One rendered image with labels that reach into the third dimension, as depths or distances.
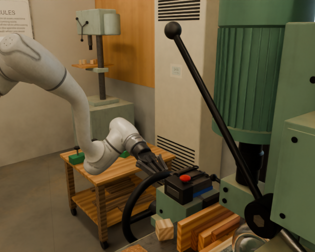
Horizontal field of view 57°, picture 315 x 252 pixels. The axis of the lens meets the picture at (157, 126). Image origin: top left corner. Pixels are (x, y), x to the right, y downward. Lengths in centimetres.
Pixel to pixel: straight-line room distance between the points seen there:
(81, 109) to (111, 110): 174
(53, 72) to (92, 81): 280
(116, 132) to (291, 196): 98
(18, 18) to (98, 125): 136
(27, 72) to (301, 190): 77
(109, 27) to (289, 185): 235
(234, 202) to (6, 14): 299
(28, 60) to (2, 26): 245
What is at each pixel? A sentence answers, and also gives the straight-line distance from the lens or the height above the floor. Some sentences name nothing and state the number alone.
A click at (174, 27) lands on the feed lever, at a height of 141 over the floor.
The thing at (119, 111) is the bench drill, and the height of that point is 65.
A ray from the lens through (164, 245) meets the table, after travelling 78.
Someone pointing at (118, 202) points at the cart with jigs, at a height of 20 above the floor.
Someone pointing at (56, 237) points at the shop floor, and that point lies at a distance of 234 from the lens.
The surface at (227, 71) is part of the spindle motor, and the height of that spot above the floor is 133.
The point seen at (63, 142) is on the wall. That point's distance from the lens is 375.
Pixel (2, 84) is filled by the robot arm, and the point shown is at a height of 125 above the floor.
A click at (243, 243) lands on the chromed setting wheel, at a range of 60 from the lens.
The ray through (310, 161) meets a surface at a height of 126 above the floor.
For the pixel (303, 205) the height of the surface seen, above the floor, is 120.
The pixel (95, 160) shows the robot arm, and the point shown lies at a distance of 128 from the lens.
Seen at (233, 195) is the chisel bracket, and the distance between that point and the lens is 71.
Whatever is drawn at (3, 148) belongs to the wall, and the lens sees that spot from 355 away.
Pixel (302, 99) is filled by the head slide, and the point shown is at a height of 130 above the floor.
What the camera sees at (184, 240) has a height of 93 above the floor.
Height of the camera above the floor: 141
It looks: 18 degrees down
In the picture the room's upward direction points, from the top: straight up
